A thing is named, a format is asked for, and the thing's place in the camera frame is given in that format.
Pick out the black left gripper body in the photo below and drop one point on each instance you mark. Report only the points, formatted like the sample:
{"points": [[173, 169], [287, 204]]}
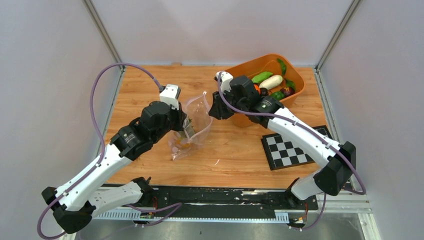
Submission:
{"points": [[175, 123]]}

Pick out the green toy leaf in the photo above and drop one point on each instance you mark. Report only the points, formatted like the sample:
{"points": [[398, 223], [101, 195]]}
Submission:
{"points": [[283, 66]]}

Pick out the toy pineapple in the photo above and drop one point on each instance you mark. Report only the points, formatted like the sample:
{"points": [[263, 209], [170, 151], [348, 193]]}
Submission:
{"points": [[183, 138]]}

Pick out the orange plastic basin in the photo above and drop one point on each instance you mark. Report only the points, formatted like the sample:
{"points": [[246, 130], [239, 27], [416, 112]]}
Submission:
{"points": [[268, 62]]}

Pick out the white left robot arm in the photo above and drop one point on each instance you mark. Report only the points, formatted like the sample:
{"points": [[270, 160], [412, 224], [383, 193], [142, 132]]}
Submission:
{"points": [[75, 203]]}

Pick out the toy orange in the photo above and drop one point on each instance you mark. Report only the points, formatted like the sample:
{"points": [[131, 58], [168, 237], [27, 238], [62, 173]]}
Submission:
{"points": [[257, 88]]}

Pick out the black white checkerboard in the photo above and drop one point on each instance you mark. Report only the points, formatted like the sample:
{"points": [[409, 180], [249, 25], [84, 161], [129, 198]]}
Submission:
{"points": [[281, 153]]}

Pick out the green toy cucumber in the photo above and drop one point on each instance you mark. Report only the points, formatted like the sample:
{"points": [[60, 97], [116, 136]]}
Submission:
{"points": [[259, 78]]}

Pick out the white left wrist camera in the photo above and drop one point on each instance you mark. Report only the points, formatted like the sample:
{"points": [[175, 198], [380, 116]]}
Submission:
{"points": [[170, 96]]}

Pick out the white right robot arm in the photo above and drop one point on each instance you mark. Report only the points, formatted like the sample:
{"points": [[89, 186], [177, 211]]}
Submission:
{"points": [[336, 161]]}

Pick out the clear zip top bag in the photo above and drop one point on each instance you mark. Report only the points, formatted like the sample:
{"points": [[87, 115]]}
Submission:
{"points": [[196, 127]]}

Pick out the green toy pepper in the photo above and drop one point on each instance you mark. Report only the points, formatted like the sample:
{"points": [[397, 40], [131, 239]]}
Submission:
{"points": [[278, 95]]}

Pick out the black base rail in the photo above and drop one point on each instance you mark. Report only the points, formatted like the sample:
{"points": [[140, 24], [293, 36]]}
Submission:
{"points": [[223, 202]]}

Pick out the white toy radish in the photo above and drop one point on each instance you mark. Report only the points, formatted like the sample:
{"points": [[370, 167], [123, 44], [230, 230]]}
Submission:
{"points": [[271, 82]]}

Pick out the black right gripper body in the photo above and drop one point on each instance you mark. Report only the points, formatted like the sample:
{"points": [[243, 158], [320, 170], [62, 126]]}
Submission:
{"points": [[240, 104]]}

